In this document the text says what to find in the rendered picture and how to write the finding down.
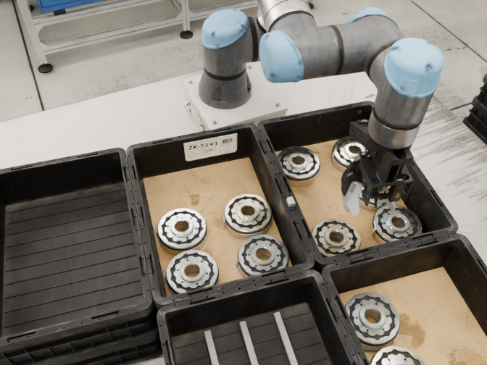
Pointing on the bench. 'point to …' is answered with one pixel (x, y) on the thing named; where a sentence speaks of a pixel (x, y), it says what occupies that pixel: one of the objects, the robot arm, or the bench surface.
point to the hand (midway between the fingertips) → (361, 201)
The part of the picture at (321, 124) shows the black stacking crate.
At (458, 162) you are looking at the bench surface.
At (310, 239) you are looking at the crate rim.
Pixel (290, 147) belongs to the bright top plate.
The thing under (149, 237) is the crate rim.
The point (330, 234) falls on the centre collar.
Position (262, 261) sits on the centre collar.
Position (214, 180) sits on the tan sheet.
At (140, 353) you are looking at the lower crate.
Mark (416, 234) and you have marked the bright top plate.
